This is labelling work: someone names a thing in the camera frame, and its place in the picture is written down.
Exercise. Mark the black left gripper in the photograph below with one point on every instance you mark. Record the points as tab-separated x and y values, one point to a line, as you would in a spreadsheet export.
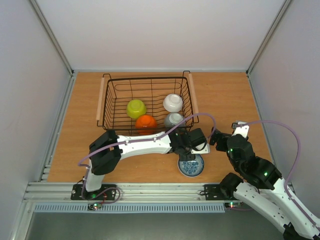
182	158

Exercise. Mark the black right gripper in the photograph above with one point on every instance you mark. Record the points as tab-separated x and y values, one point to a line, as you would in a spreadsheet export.
221	139

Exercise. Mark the blue patterned plate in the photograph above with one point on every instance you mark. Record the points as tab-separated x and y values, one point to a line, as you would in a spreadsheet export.
192	168

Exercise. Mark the dotted patterned white bowl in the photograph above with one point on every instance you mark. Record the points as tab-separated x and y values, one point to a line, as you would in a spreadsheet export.
172	119

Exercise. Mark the orange rimmed stack bowl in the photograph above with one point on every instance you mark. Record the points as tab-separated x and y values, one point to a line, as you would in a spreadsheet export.
146	125

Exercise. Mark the plain white bowl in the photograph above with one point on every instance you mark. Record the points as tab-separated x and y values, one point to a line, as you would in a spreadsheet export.
173	103

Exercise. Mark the lime green bowl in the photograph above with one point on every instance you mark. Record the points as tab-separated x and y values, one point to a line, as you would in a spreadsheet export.
136	108

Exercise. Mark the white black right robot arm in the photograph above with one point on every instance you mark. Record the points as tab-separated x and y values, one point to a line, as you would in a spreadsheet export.
260	185

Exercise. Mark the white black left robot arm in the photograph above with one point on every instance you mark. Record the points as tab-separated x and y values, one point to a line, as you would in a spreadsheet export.
110	148

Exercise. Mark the right small circuit board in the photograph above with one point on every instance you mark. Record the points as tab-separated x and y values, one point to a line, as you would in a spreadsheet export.
232	204

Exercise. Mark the small circuit board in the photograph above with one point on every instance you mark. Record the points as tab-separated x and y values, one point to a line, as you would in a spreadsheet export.
232	204
94	206

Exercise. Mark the left small circuit board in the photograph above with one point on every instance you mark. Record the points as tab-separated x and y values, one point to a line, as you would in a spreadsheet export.
94	206

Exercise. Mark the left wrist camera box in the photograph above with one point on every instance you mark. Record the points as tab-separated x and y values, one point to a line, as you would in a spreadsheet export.
200	147

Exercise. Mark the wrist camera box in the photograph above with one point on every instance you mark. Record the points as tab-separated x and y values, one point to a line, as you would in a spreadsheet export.
200	147
240	128

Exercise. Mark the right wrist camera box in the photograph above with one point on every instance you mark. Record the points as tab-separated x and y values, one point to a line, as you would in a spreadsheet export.
240	128

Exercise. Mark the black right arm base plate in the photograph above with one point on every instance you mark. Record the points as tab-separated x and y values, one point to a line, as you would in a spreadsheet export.
212	192

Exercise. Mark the black wire dish rack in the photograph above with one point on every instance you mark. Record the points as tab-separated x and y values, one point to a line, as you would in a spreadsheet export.
152	90

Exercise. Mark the right wooden rack handle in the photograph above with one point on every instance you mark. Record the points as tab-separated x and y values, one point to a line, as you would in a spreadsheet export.
193	94

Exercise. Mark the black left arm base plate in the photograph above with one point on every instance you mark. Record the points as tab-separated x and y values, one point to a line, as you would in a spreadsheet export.
107	192

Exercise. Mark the grey slotted cable duct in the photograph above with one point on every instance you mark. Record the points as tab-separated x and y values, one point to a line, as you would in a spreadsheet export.
131	208

